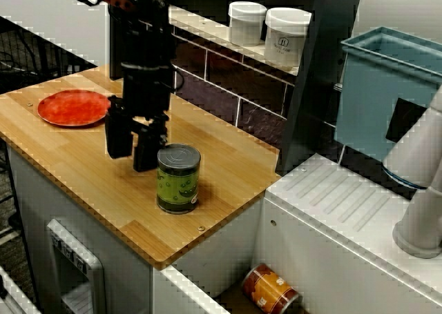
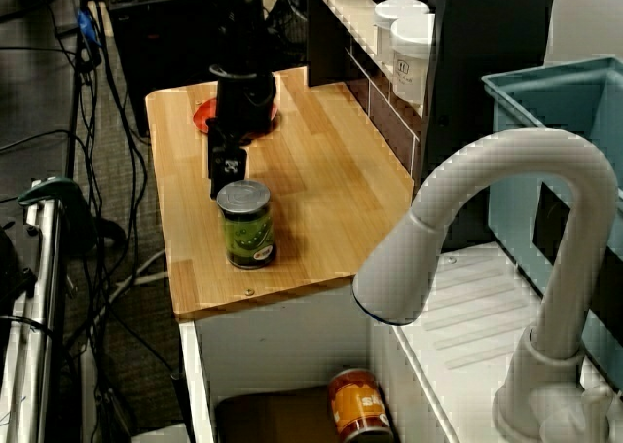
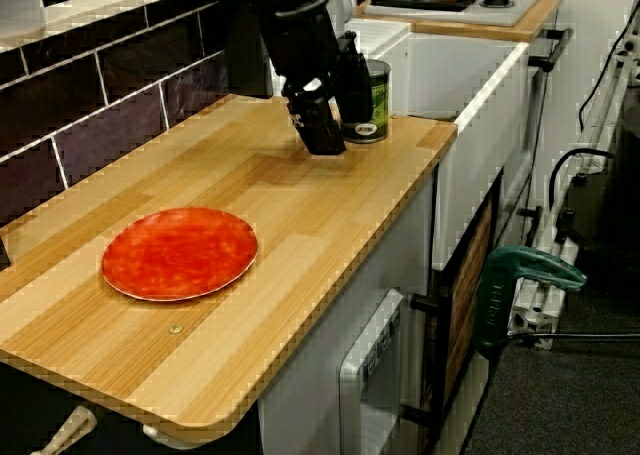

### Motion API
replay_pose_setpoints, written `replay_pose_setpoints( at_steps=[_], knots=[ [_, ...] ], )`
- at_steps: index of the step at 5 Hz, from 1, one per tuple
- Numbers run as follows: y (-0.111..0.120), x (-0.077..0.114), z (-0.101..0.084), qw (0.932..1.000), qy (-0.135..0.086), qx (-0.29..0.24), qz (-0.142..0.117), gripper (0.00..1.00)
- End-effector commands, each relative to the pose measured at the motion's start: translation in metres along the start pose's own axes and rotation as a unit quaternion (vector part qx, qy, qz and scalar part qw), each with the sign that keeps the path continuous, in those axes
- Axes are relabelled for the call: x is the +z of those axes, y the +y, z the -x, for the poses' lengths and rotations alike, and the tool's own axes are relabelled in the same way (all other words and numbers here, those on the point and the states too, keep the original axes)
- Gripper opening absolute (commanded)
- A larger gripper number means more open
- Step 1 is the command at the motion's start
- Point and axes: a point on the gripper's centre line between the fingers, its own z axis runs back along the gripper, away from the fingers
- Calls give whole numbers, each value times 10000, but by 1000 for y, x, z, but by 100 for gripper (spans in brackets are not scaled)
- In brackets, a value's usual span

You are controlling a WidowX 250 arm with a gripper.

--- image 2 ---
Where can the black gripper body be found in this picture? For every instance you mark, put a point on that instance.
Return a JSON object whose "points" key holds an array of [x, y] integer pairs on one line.
{"points": [[245, 107]]}

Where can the black computer case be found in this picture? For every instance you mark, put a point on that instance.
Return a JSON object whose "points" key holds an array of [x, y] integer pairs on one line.
{"points": [[160, 48]]}

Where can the blue connector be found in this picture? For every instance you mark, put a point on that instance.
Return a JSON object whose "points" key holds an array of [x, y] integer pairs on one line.
{"points": [[87, 26]]}

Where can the black shelf unit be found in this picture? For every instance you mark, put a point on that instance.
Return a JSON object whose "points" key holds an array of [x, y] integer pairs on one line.
{"points": [[487, 48]]}

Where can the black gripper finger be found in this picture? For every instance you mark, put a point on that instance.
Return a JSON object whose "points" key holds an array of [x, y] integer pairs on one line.
{"points": [[229, 168]]}

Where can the green pea can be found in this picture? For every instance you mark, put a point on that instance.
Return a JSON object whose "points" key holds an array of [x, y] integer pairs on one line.
{"points": [[248, 229]]}

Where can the white jar with print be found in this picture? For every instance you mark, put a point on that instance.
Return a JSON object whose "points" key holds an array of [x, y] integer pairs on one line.
{"points": [[414, 68]]}

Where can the teal plastic bin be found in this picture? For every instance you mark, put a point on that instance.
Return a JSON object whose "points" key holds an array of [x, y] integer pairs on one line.
{"points": [[535, 121]]}

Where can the plain white jar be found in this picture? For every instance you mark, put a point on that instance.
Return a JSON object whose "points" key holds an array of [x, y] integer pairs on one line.
{"points": [[394, 17]]}

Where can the grey toy faucet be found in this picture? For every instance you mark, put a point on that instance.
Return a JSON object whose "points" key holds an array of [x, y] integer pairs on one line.
{"points": [[560, 160]]}

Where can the orange soup can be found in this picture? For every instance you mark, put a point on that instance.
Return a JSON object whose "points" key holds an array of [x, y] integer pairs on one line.
{"points": [[355, 404]]}

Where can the black metal frame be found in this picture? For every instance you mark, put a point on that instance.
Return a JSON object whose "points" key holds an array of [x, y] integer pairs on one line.
{"points": [[181, 404]]}

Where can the white toy sink unit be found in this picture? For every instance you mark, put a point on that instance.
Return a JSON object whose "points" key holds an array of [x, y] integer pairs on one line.
{"points": [[467, 287]]}

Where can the green clamp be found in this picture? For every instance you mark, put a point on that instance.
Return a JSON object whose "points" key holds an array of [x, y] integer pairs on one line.
{"points": [[53, 187]]}

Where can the red round plate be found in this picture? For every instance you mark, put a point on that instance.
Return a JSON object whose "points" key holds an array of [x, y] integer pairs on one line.
{"points": [[202, 117]]}

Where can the aluminium frame rail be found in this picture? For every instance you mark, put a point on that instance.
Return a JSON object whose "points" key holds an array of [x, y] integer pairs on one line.
{"points": [[44, 292]]}

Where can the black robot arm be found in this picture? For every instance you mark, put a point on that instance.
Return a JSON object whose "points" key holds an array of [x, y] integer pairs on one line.
{"points": [[248, 29]]}

